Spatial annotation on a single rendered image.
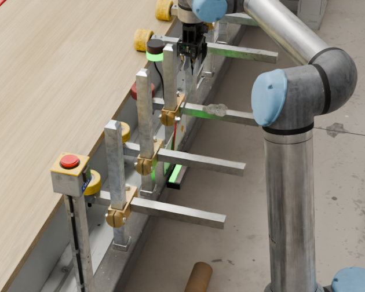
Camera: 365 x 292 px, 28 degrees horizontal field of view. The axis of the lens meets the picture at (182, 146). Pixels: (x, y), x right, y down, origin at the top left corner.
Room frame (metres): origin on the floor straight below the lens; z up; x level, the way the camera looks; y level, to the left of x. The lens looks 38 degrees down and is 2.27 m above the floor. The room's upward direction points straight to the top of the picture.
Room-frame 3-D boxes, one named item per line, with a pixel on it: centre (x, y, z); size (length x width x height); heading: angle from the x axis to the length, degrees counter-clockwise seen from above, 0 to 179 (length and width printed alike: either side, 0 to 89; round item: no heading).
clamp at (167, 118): (2.04, 0.04, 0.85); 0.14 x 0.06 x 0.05; 163
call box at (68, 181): (1.29, 0.26, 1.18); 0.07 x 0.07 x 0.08; 73
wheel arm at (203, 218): (1.55, 0.09, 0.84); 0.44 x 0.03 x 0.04; 73
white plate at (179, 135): (1.98, 0.02, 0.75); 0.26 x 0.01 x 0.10; 163
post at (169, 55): (2.02, 0.04, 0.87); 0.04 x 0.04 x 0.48; 73
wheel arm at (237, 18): (2.52, -0.17, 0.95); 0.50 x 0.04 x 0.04; 73
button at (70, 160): (1.29, 0.26, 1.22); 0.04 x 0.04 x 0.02
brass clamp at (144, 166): (1.80, 0.10, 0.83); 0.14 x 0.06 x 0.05; 163
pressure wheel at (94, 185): (1.61, 0.28, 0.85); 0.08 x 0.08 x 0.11
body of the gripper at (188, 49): (2.00, -0.03, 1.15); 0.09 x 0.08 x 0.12; 164
